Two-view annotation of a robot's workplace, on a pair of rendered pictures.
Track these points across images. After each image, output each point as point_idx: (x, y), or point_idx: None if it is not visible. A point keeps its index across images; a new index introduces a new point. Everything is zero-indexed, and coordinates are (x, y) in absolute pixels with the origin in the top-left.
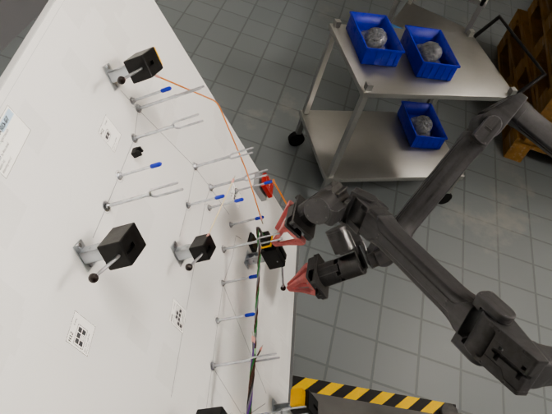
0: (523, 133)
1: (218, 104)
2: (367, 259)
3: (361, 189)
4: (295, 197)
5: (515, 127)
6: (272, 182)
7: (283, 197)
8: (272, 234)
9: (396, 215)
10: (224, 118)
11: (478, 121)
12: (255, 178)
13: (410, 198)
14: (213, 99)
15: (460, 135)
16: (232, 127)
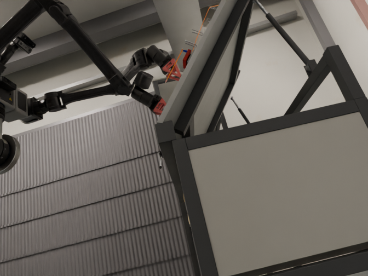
0: (38, 16)
1: (208, 9)
2: (132, 88)
3: (142, 48)
4: (170, 56)
5: (41, 12)
6: (183, 58)
7: (176, 61)
8: (182, 71)
9: (114, 66)
10: (205, 15)
11: (69, 10)
12: (191, 45)
13: (105, 57)
14: (210, 6)
15: (73, 18)
16: (214, 13)
